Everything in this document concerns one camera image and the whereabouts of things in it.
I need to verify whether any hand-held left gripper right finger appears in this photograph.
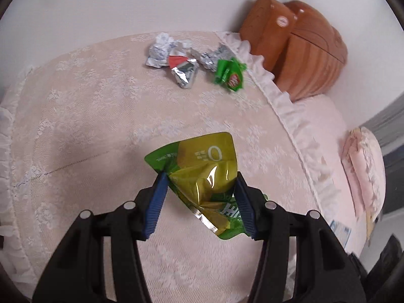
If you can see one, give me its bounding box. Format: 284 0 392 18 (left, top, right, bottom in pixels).
234 171 368 303

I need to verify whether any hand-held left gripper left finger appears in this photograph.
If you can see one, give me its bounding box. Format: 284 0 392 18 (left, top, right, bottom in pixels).
32 173 169 303

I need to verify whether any yellow-green drink pouch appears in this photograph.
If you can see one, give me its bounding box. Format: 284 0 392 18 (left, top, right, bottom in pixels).
144 132 250 240

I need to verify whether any blue milk carton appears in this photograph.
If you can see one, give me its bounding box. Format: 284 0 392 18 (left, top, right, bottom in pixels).
330 221 351 247

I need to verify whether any pink mattress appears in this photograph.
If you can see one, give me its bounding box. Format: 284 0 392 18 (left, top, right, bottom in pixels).
293 94 370 256

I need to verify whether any green snack packet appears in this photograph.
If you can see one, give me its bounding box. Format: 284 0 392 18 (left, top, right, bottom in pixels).
214 57 247 91

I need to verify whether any red and silver foil wrapper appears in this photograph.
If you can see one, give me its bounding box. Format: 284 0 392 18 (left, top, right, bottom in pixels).
168 55 199 89

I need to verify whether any crumpled silver foil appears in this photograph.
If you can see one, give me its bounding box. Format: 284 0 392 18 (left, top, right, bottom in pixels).
200 45 232 70

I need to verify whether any crumpled white paper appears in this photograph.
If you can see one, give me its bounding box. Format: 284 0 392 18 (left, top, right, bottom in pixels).
145 32 193 67

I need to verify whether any wooden headboard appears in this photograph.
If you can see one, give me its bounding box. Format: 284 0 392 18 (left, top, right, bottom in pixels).
238 0 348 100

